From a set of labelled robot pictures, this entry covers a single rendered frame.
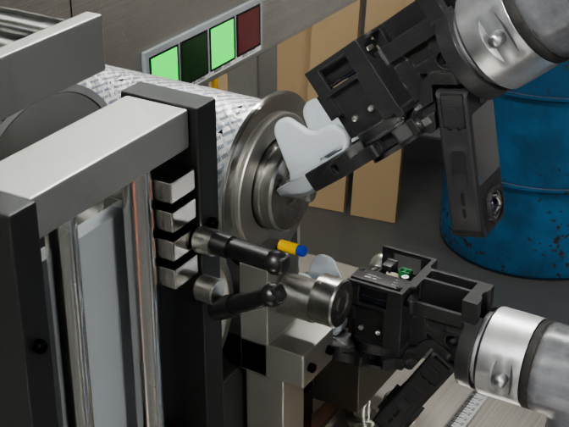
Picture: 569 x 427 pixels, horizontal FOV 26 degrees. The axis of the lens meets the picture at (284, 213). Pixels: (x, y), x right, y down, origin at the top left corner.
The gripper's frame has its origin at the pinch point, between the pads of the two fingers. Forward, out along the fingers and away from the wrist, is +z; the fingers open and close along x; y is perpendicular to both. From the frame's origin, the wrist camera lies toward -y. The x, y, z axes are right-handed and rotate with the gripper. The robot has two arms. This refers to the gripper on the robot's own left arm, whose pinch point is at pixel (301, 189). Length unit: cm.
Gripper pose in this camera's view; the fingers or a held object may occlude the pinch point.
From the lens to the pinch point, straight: 96.2
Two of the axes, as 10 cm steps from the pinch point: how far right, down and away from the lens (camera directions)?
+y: -5.5, -8.4, -0.6
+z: -6.7, 3.9, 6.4
